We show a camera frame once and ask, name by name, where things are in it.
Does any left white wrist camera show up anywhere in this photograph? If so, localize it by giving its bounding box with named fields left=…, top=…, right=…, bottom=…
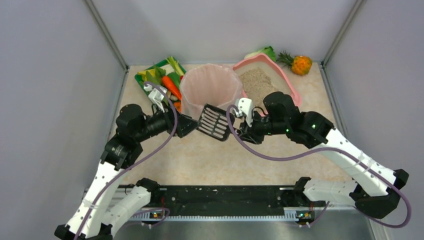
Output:
left=143, top=84, right=168, bottom=112

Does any white green leek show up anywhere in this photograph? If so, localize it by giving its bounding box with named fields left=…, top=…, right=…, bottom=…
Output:
left=165, top=56, right=186, bottom=76

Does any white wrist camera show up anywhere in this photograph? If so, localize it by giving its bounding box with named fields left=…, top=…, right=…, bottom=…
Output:
left=143, top=84, right=168, bottom=112
left=233, top=97, right=254, bottom=127

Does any pink lined trash bin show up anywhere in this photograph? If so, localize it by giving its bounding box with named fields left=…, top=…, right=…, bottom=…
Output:
left=180, top=63, right=243, bottom=119

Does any pink litter box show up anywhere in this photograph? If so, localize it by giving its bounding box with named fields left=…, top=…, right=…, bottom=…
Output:
left=232, top=53, right=302, bottom=108

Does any orange toy carrot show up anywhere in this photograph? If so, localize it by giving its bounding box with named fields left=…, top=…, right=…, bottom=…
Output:
left=161, top=75, right=182, bottom=101

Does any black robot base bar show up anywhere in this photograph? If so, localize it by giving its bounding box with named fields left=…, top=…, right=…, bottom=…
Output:
left=148, top=185, right=326, bottom=217

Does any black litter scoop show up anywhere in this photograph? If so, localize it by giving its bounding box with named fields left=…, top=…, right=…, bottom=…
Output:
left=197, top=104, right=231, bottom=142

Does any green vegetable tray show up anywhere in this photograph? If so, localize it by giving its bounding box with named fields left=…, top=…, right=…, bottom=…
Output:
left=134, top=56, right=186, bottom=112

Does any toy bok choy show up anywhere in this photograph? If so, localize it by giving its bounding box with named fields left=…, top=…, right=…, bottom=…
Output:
left=244, top=46, right=277, bottom=62

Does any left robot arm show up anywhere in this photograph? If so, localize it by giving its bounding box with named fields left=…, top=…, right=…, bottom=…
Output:
left=54, top=104, right=200, bottom=240

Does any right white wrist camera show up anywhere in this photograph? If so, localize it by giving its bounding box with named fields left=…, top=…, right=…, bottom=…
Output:
left=233, top=97, right=254, bottom=127

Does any toy pineapple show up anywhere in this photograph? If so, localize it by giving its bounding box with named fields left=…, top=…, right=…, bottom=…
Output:
left=276, top=51, right=313, bottom=76

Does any green leafy vegetable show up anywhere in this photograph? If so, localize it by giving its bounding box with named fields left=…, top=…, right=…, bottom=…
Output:
left=144, top=67, right=166, bottom=85

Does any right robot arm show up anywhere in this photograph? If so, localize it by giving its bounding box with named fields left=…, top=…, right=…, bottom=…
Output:
left=233, top=91, right=409, bottom=219

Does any small orange pumpkin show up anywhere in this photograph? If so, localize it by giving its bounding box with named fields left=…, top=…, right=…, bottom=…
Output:
left=173, top=101, right=182, bottom=113

